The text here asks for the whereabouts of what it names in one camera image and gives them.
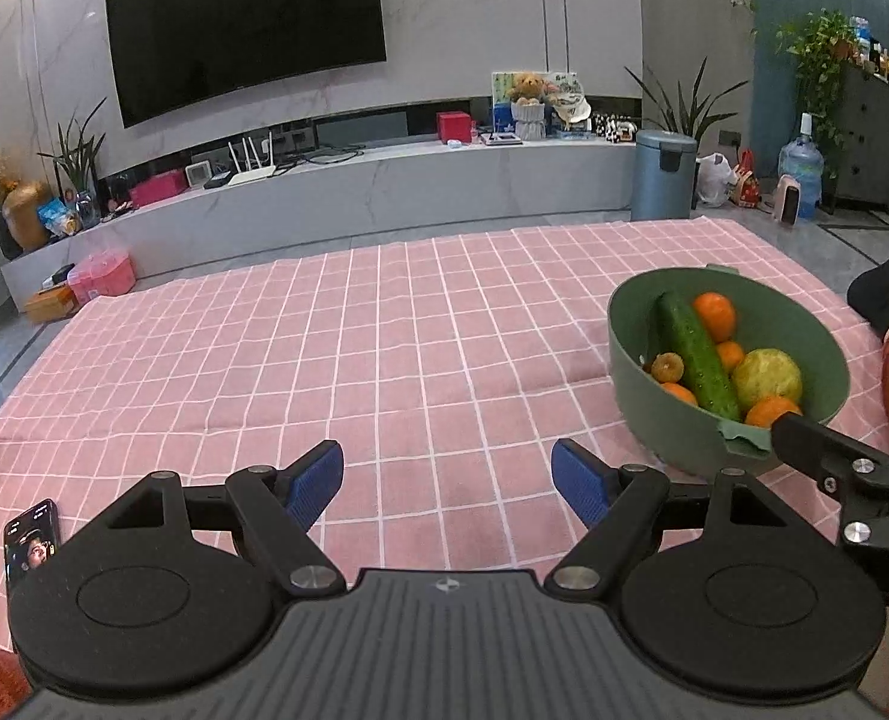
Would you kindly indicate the pink checked tablecloth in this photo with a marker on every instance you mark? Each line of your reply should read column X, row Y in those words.
column 414, row 352

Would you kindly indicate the grey sideboard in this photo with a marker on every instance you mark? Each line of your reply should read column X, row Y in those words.
column 876, row 139

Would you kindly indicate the black smartphone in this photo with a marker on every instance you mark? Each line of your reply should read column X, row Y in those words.
column 31, row 551

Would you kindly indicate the potted trailing plant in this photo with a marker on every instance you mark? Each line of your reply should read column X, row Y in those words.
column 819, row 52

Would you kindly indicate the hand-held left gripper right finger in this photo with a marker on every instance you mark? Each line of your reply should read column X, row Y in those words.
column 579, row 484

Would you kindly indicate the green cucumber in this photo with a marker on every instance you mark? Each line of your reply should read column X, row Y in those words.
column 695, row 352

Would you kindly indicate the grey television cabinet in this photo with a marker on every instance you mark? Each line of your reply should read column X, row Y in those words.
column 339, row 195

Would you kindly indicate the gold vase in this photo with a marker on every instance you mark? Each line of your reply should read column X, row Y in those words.
column 25, row 216

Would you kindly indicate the pink storage box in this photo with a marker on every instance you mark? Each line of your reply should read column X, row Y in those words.
column 103, row 279

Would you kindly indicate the red gift bag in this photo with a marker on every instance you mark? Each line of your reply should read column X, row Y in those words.
column 748, row 184

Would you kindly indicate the green leafy plant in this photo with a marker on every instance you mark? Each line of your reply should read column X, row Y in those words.
column 78, row 157

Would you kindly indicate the blue-grey trash bin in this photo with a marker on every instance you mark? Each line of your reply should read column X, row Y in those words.
column 662, row 180

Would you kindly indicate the long-leaf green plant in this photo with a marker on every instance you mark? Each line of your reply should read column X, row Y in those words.
column 684, row 109

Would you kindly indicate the red box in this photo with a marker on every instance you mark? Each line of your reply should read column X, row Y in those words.
column 454, row 126

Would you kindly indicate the brown teddy bear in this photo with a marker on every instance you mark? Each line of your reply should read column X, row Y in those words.
column 527, row 87

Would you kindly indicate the yellow-green round fruit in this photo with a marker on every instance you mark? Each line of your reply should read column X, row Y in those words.
column 767, row 379

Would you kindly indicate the small white device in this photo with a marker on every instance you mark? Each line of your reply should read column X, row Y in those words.
column 198, row 175

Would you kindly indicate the blue water bottle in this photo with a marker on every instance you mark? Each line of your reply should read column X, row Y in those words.
column 803, row 161

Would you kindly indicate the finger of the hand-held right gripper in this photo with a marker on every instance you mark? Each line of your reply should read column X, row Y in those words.
column 804, row 439

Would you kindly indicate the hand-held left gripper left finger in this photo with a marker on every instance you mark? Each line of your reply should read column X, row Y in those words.
column 313, row 484

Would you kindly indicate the white ribbed vase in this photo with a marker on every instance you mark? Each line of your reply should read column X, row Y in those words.
column 528, row 121

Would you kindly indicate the row of small figurines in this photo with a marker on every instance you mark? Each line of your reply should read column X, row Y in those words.
column 615, row 129

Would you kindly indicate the orange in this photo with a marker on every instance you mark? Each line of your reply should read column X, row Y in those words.
column 732, row 356
column 714, row 315
column 678, row 394
column 770, row 412

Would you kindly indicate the small brown round fruit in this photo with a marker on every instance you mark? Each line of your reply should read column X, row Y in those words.
column 668, row 367

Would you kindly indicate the white plastic bag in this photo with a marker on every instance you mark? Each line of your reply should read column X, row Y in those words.
column 714, row 180

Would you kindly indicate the green bowl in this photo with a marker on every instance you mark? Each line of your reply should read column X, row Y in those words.
column 639, row 364

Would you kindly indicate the white router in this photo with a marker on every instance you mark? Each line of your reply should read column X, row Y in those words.
column 253, row 176

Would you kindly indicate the small pink heater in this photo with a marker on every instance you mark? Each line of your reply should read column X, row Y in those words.
column 788, row 201

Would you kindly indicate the orange cardboard box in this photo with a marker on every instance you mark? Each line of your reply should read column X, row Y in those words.
column 50, row 306

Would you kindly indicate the black television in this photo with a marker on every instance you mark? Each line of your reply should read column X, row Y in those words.
column 249, row 22

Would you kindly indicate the blue snack bag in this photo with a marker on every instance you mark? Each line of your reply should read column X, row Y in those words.
column 58, row 219

